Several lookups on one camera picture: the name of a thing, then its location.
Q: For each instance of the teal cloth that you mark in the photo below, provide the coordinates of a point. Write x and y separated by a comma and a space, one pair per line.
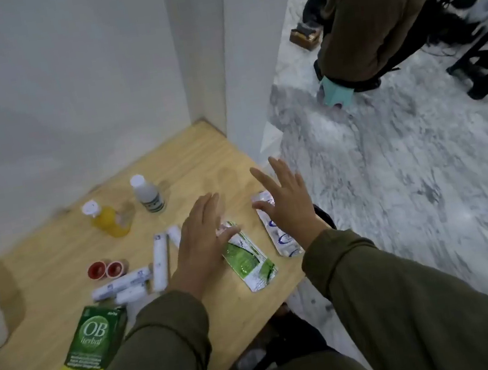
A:
336, 93

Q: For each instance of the green yellow OB herbal box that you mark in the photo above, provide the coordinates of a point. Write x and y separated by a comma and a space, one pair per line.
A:
93, 340

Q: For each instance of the white bottle green label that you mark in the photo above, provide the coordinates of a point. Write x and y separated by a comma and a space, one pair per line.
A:
150, 198

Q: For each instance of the person's right forearm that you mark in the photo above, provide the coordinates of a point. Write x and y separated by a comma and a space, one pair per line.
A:
410, 304

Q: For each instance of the light wooden table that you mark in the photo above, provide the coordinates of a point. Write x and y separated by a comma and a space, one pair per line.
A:
53, 263

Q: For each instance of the black bag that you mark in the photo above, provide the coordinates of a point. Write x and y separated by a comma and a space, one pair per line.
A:
319, 2

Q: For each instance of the white blue sachet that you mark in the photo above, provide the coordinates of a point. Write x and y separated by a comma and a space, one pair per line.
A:
282, 238

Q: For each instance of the black stool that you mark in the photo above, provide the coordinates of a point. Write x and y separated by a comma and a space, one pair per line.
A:
487, 61

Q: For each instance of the green white sachet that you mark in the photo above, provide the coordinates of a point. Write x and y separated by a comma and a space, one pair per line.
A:
249, 260

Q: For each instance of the person's left hand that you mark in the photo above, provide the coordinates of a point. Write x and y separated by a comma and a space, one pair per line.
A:
201, 249

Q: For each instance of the person's legs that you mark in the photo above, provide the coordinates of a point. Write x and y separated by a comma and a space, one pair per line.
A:
296, 340

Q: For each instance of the yellow liquid bottle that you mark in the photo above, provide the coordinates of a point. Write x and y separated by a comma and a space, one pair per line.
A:
110, 222

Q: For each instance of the person's left forearm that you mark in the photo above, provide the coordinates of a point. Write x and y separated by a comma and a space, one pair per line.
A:
153, 368

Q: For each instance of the short white gauze roll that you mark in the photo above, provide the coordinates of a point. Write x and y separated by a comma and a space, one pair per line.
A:
130, 295

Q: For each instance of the person's right hand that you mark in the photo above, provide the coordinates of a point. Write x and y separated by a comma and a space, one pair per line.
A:
294, 211

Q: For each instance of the long white gauze roll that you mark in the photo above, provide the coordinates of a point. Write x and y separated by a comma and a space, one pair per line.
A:
119, 285
173, 236
160, 265

